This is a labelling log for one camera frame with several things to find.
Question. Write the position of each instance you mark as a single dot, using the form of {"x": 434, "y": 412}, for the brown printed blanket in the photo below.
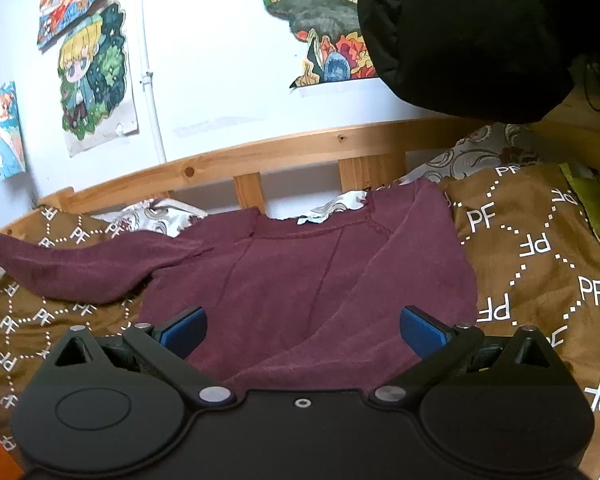
{"x": 525, "y": 260}

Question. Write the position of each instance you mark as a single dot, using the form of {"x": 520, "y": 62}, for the red-haired figure wall poster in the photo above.
{"x": 72, "y": 2}

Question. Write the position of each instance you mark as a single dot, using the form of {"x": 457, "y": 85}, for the orange-haired figure wall poster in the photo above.
{"x": 2, "y": 132}

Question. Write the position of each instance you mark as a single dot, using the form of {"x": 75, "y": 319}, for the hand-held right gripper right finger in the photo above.
{"x": 420, "y": 330}

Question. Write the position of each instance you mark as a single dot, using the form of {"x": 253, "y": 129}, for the colourful landscape wall poster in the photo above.
{"x": 320, "y": 5}

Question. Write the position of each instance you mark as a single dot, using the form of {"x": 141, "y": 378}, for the black jacket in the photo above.
{"x": 460, "y": 35}

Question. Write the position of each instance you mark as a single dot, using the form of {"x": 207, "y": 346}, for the blond figure wall poster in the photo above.
{"x": 95, "y": 75}

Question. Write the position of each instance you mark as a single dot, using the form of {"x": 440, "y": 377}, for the green cloth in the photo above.
{"x": 587, "y": 195}

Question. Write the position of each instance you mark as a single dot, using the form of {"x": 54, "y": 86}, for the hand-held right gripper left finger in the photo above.
{"x": 186, "y": 332}

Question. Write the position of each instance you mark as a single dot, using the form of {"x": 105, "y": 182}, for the maroon sweater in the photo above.
{"x": 300, "y": 280}

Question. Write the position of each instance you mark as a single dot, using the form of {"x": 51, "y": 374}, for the wooden bed frame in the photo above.
{"x": 280, "y": 152}

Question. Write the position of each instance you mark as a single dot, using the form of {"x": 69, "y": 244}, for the white wall pipe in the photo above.
{"x": 150, "y": 90}

